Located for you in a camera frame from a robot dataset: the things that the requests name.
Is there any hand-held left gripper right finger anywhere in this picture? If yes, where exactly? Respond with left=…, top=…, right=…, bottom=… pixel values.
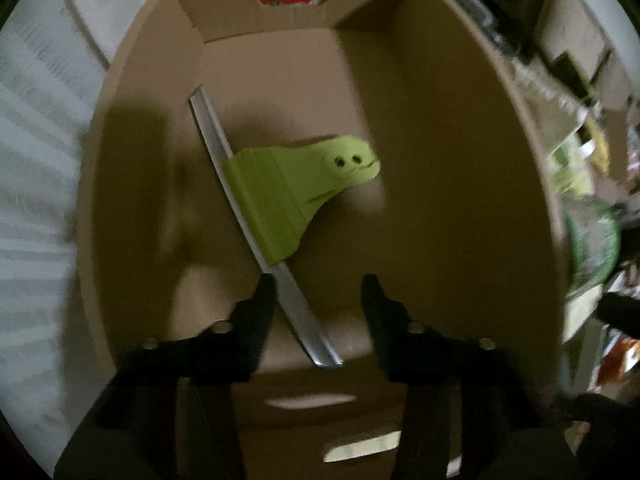
left=361, top=274, right=593, bottom=480

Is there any brown cardboard box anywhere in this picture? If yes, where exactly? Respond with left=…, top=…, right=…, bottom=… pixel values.
left=77, top=0, right=576, bottom=480

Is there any green squeegee with metal blade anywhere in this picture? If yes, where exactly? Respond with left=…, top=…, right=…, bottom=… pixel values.
left=189, top=85, right=382, bottom=368

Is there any white curtain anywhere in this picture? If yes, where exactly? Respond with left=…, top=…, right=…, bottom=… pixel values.
left=0, top=0, right=117, bottom=461

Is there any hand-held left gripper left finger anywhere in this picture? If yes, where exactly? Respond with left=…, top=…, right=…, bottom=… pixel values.
left=52, top=274, right=278, bottom=480

